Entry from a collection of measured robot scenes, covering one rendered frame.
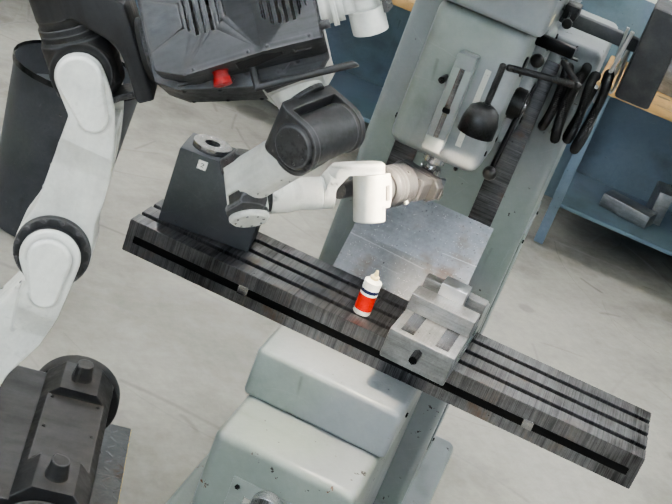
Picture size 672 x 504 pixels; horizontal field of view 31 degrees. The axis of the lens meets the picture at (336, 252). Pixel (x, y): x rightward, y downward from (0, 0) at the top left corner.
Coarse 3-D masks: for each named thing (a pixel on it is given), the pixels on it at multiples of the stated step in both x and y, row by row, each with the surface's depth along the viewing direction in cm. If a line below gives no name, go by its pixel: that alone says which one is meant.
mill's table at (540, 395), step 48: (144, 240) 274; (192, 240) 274; (240, 288) 270; (288, 288) 269; (336, 288) 277; (336, 336) 267; (384, 336) 264; (480, 336) 280; (432, 384) 264; (480, 384) 260; (528, 384) 267; (576, 384) 275; (528, 432) 260; (576, 432) 257; (624, 432) 262; (624, 480) 257
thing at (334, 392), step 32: (288, 352) 260; (320, 352) 265; (256, 384) 261; (288, 384) 259; (320, 384) 256; (352, 384) 257; (384, 384) 262; (320, 416) 259; (352, 416) 256; (384, 416) 254; (384, 448) 257
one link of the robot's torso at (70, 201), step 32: (64, 64) 206; (96, 64) 207; (64, 96) 209; (96, 96) 209; (64, 128) 213; (96, 128) 212; (64, 160) 217; (96, 160) 216; (64, 192) 220; (96, 192) 221; (32, 224) 221; (64, 224) 221; (96, 224) 228
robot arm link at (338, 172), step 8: (328, 168) 240; (336, 168) 238; (344, 168) 237; (352, 168) 237; (360, 168) 238; (368, 168) 238; (376, 168) 239; (384, 168) 241; (320, 176) 240; (328, 176) 237; (336, 176) 237; (344, 176) 237; (328, 184) 237; (336, 184) 237; (328, 192) 237; (328, 200) 238; (328, 208) 240
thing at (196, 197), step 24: (192, 144) 274; (216, 144) 277; (192, 168) 271; (216, 168) 271; (168, 192) 274; (192, 192) 274; (216, 192) 273; (168, 216) 277; (192, 216) 276; (216, 216) 275; (216, 240) 277; (240, 240) 277
